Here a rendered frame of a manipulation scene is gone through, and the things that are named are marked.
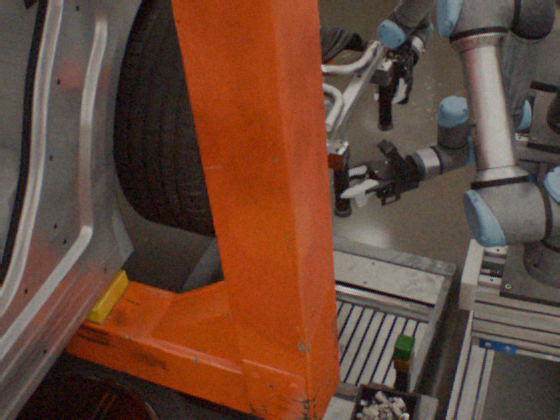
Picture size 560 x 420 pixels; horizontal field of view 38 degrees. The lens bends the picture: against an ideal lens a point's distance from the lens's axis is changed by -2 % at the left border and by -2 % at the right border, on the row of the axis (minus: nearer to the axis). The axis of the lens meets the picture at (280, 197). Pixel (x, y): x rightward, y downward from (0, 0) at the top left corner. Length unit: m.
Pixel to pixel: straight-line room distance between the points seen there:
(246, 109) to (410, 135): 2.20
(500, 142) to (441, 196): 1.52
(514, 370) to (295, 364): 0.87
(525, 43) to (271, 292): 0.74
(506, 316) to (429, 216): 1.23
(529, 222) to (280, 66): 0.66
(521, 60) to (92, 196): 0.95
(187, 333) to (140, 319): 0.17
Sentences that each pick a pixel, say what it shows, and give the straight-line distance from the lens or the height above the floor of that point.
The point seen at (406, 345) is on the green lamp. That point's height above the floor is 0.66.
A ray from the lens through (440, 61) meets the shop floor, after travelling 3.85.
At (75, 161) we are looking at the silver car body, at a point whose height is 1.08.
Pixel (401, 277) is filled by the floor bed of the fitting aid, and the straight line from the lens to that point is 2.76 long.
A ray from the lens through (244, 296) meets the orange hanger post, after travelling 1.58.
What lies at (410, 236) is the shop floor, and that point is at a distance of 2.99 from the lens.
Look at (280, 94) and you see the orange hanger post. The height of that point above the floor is 1.44.
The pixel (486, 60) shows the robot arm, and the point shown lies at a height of 1.23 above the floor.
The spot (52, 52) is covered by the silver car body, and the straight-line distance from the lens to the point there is 1.64.
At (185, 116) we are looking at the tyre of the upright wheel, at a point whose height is 1.04.
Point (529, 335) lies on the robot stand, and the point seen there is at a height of 0.64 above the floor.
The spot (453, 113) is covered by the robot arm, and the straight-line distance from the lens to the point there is 1.95.
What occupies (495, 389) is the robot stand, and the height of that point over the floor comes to 0.21.
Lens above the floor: 2.15
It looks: 43 degrees down
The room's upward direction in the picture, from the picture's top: 7 degrees counter-clockwise
